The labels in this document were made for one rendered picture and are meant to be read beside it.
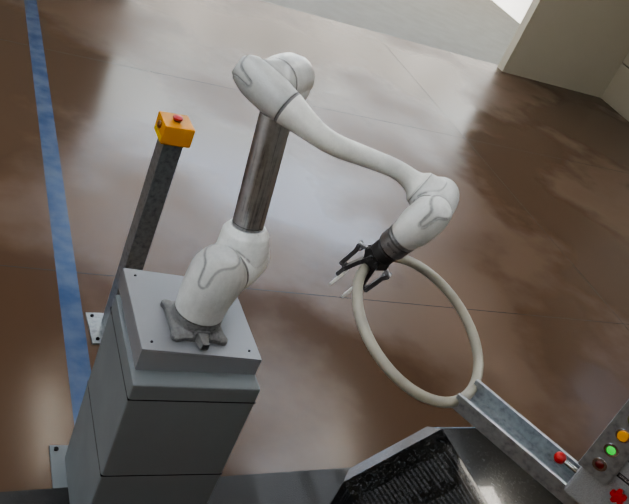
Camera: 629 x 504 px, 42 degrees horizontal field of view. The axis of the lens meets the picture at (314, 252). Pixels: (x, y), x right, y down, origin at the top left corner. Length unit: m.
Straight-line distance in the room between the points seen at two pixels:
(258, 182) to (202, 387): 0.63
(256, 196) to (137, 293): 0.48
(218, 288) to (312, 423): 1.47
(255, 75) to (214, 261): 0.55
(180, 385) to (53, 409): 1.03
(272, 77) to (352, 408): 2.07
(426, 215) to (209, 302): 0.70
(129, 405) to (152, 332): 0.22
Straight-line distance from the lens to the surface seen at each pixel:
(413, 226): 2.15
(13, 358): 3.55
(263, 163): 2.43
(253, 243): 2.52
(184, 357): 2.45
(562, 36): 10.35
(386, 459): 2.66
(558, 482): 2.28
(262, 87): 2.20
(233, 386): 2.51
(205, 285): 2.39
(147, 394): 2.44
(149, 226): 3.39
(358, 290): 2.23
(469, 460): 2.61
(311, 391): 3.87
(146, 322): 2.49
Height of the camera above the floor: 2.46
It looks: 31 degrees down
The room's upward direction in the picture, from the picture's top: 25 degrees clockwise
